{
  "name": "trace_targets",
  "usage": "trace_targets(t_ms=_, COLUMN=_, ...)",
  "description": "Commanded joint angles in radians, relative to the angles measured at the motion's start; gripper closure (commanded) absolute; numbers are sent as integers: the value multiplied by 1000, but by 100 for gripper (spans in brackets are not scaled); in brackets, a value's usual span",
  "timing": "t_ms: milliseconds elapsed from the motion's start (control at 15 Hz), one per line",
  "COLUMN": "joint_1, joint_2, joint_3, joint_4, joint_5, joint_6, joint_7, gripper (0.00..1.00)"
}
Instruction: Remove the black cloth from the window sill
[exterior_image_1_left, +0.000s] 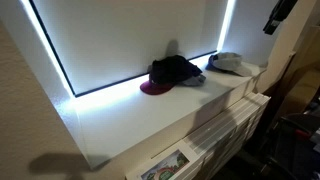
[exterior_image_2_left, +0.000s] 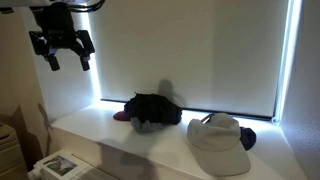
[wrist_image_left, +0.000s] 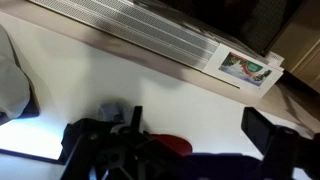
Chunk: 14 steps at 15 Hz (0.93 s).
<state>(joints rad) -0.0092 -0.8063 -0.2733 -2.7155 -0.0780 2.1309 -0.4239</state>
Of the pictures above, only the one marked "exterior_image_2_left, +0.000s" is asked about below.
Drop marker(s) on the dark blue cap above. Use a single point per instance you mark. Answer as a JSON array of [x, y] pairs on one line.
[[248, 138]]

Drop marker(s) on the white roller blind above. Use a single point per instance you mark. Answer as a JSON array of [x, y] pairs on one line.
[[221, 55]]

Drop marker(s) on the black cloth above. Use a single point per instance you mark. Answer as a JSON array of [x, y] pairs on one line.
[[154, 108]]

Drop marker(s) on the beige drawer cabinet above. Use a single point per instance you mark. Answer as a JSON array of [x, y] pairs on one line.
[[12, 164]]

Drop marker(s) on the maroon baseball cap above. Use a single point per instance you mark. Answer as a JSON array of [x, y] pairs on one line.
[[121, 116]]

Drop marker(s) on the grey blue cap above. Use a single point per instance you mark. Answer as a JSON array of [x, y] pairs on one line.
[[144, 127]]

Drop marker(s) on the light grey baseball cap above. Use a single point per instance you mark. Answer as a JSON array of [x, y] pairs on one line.
[[216, 146]]

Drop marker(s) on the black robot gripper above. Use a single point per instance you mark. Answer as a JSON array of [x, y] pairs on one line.
[[57, 32]]

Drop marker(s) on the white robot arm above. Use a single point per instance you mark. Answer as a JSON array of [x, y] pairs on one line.
[[79, 6]]

